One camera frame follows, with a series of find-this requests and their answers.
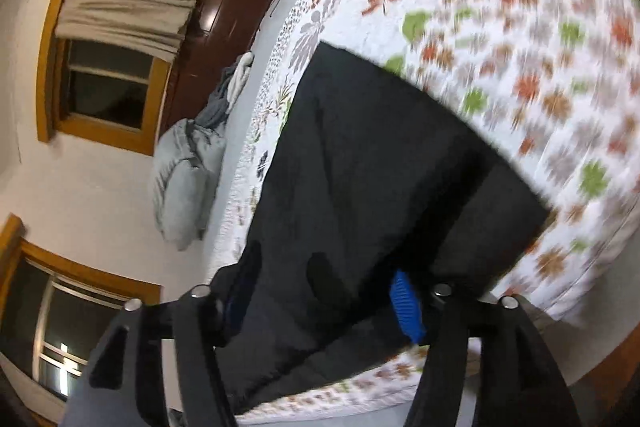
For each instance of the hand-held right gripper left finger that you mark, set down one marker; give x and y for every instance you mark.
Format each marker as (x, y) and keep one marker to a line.
(195, 332)

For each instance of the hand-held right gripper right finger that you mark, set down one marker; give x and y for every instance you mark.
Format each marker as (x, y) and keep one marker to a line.
(407, 307)

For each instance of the black pants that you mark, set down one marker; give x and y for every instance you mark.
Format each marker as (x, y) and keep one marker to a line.
(375, 182)

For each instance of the grey folded duvet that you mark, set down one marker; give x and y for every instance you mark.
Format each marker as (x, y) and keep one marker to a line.
(185, 177)

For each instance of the bed with grey sheet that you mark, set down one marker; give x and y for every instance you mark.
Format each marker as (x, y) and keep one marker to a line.
(240, 117)

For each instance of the dark grey clothing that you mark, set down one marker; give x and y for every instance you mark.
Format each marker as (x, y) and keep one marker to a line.
(217, 104)

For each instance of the wooden framed window with curtain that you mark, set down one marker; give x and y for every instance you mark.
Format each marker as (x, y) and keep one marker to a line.
(100, 87)

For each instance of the white cloth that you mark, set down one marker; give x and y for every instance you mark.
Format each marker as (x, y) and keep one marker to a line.
(242, 69)

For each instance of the white floral quilt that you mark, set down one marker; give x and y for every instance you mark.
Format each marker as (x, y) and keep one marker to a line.
(525, 32)

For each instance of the dark wooden headboard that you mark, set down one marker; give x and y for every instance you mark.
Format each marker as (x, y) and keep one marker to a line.
(220, 22)

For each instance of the beige curtain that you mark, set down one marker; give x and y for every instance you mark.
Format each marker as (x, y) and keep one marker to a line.
(125, 17)

